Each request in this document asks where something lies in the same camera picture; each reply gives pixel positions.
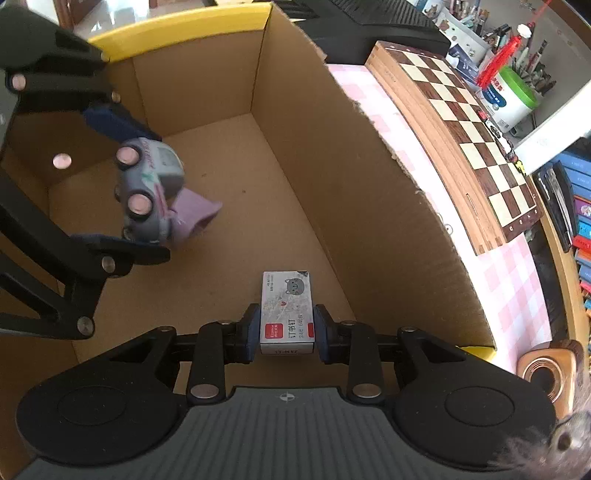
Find wooden bookshelf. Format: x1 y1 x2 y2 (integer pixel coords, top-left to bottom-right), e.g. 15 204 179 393
538 212 589 352

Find grey furry plush toy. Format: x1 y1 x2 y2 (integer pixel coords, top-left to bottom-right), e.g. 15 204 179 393
489 369 591 480

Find white canister green lid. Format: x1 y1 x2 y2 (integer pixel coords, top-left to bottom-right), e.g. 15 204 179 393
480 66 541 132

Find printed white pen holder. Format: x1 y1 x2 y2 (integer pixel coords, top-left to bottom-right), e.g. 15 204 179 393
435 7 492 63

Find wooden retro radio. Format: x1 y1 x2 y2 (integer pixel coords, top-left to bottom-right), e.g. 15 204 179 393
516 340 585 418

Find grey staple box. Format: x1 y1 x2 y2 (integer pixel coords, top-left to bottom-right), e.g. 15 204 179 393
259 271 317 356

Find row of blue books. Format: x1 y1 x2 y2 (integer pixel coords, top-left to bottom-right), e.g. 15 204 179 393
549 150 591 324

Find row of small trinkets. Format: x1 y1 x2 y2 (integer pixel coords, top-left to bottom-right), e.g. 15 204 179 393
479 111 528 175

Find yellow cardboard box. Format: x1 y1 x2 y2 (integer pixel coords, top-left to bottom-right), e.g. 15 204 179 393
0 1 497 480

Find grey toy car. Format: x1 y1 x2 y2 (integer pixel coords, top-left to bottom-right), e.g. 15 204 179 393
113 137 185 245

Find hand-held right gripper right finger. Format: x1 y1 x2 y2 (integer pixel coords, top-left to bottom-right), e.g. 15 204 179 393
314 304 467 401

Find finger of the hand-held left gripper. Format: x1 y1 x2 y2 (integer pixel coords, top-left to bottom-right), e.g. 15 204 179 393
0 6 162 141
0 172 171 341

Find red tassel ornament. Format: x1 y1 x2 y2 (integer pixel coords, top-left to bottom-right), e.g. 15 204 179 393
475 22 532 89

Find wooden chessboard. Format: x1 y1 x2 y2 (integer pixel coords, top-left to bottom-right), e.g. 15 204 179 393
366 41 544 256

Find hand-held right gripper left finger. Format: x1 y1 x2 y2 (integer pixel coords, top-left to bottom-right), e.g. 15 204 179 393
111 304 262 401

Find small purple soft object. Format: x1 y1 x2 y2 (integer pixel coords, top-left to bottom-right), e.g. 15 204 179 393
166 187 223 250

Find white shelf unit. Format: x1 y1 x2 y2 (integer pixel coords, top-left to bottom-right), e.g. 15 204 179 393
443 0 591 175

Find black electronic keyboard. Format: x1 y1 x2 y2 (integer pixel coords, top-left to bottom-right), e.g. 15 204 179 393
272 0 451 65

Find pen holder with pens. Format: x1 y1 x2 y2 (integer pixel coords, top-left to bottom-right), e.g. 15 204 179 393
508 25 560 95

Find pink checked cloth desktop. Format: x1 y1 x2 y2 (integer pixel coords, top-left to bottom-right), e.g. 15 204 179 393
327 64 555 374

